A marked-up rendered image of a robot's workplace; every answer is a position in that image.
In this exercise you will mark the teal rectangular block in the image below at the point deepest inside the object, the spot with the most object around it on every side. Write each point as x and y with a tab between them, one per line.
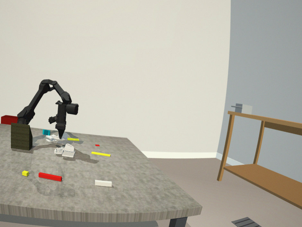
46	132

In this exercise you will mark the red rectangular bar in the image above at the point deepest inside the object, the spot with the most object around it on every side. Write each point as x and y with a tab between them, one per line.
49	176

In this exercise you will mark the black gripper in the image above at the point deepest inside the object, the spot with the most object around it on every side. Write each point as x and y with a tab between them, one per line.
61	125

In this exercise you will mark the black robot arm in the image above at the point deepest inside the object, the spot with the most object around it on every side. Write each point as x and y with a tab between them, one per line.
66	106

